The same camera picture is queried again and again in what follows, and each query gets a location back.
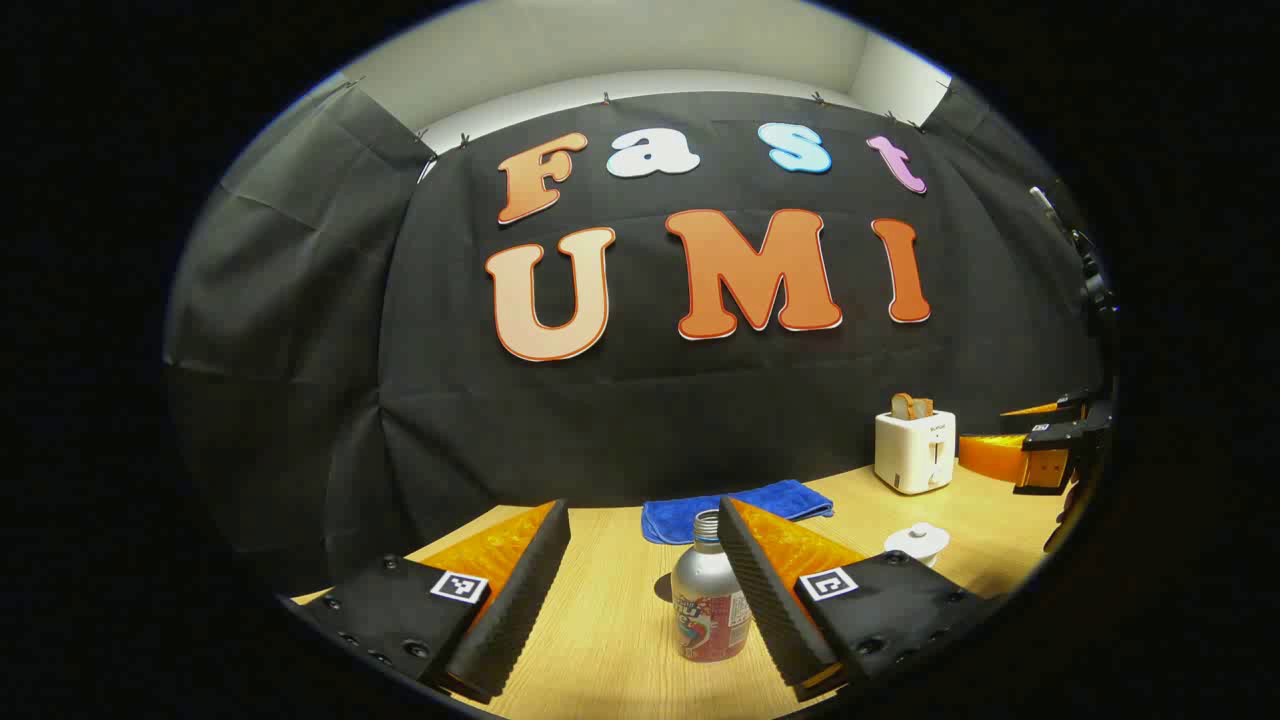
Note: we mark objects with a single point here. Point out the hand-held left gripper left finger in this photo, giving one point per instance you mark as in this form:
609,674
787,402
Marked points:
520,600

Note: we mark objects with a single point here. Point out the blue towel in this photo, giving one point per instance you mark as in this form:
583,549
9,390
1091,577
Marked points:
700,510

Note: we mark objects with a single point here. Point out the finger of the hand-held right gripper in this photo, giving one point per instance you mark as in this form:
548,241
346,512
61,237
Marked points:
990,455
1035,410

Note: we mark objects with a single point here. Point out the black backdrop cloth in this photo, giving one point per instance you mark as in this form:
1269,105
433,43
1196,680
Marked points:
650,420

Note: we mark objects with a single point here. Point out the toasted bread slice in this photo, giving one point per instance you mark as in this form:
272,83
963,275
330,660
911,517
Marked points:
902,406
924,408

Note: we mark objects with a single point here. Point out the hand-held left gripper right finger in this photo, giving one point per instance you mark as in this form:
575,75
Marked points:
765,600

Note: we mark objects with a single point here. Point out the white toaster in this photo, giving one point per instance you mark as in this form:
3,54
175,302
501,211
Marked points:
910,455

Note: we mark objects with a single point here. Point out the silver water bottle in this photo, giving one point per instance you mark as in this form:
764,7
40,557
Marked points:
700,590

